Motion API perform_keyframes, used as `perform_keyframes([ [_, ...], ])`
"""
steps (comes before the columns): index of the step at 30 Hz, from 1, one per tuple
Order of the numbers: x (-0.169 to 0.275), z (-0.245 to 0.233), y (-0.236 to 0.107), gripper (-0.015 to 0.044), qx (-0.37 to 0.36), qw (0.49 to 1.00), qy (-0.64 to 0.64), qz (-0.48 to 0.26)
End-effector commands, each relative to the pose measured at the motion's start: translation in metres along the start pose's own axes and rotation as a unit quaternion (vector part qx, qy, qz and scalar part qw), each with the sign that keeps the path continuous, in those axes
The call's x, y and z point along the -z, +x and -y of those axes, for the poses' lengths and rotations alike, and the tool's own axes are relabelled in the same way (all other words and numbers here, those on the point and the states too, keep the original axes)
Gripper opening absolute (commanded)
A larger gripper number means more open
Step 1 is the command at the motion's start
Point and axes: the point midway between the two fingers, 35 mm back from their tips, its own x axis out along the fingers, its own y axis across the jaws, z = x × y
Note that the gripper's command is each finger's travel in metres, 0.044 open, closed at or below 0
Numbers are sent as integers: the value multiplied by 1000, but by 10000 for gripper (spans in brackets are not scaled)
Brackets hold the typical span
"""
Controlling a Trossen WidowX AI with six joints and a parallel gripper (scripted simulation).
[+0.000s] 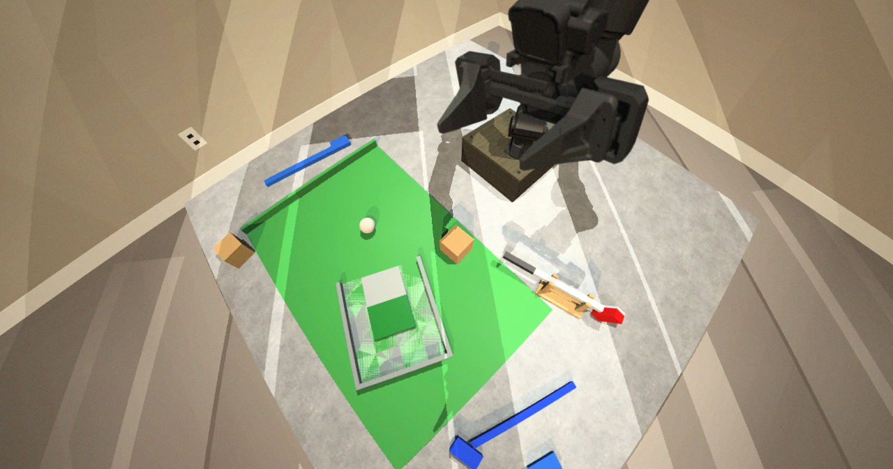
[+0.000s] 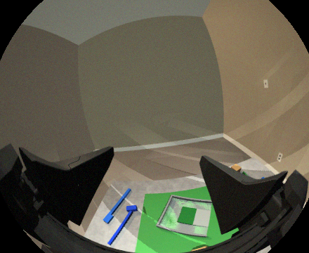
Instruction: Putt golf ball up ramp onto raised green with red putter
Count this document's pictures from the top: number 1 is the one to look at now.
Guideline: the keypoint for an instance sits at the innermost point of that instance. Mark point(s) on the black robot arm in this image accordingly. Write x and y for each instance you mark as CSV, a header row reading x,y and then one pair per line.
x,y
560,32

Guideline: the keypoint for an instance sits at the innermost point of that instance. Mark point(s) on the green putting mat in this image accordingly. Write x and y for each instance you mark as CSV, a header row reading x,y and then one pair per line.
x,y
487,312

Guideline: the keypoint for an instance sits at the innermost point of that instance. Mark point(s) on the white ball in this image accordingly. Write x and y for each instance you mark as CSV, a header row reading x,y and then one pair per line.
x,y
367,225

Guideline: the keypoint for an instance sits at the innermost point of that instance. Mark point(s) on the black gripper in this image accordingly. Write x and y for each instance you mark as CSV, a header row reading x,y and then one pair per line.
x,y
599,125

